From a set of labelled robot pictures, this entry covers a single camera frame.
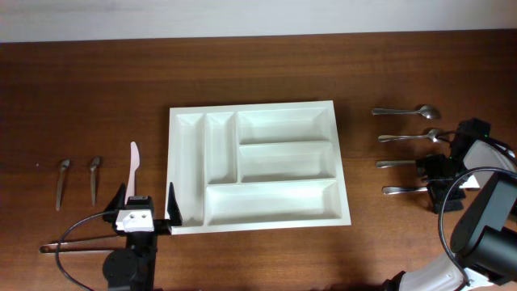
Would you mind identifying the steel tongs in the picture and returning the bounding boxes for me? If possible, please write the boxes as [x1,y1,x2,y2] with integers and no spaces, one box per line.
[59,235,124,254]

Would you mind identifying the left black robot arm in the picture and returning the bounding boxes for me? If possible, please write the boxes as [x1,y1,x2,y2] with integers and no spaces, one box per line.
[103,183,183,291]

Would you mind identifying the small steel teaspoon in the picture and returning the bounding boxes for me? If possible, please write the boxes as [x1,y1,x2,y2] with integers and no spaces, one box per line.
[90,156,101,206]
[56,159,71,211]

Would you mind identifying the left small steel teaspoon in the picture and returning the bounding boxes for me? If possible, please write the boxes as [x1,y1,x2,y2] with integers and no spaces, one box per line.
[56,159,71,211]

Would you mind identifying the white plastic cutlery tray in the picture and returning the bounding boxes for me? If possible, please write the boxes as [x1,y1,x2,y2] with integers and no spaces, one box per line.
[166,100,351,234]

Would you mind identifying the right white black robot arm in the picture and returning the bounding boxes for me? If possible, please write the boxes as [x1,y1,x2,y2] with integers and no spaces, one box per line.
[381,118,516,290]

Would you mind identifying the steel tablespoon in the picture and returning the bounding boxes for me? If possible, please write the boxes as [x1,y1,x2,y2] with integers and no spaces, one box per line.
[372,105,441,120]
[377,129,449,143]

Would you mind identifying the right small steel teaspoon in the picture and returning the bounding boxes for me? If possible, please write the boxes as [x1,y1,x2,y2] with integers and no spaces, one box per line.
[90,156,101,206]

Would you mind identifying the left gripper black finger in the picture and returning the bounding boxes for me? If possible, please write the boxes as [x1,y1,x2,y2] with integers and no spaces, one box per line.
[166,182,183,226]
[103,183,126,222]

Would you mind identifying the pink plastic knife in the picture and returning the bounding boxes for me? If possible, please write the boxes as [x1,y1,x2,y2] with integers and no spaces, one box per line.
[124,141,140,202]

